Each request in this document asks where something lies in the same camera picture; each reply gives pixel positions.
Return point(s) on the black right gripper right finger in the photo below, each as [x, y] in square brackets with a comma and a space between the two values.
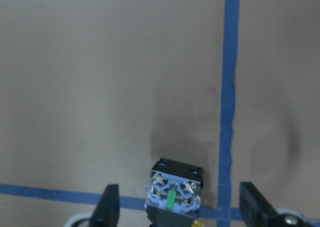
[254, 208]

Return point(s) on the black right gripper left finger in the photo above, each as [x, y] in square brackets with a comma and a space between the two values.
[107, 211]

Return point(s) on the yellow push button switch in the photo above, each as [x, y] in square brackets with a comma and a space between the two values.
[173, 197]

